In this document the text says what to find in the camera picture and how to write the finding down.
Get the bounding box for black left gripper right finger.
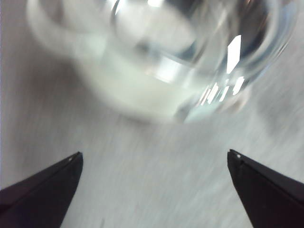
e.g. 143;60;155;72
227;149;304;228

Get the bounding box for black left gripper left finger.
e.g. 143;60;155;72
0;151;84;228

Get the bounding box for pale green electric cooking pot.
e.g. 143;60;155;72
26;0;300;125

